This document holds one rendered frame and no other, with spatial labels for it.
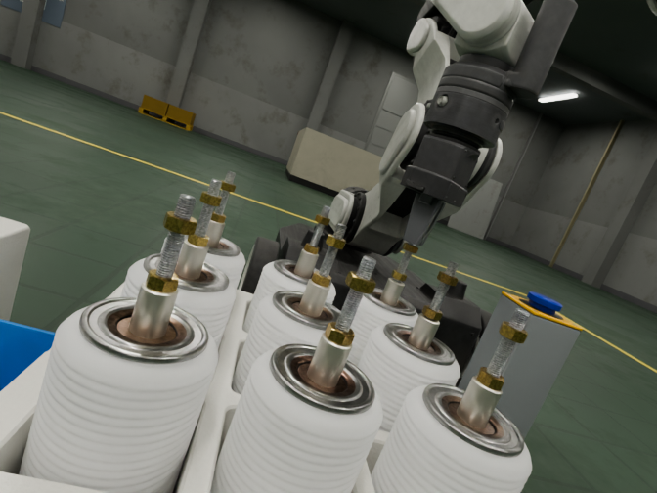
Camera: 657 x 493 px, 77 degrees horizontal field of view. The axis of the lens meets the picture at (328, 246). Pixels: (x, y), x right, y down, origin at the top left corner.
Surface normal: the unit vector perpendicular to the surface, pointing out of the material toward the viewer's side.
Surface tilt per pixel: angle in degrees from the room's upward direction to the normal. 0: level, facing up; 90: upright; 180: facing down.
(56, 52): 90
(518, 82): 90
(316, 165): 90
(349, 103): 90
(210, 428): 0
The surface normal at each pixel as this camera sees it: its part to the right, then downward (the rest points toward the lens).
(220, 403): 0.35, -0.92
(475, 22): -0.67, -0.11
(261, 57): 0.14, 0.24
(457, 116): -0.36, 0.04
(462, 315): 0.34, -0.47
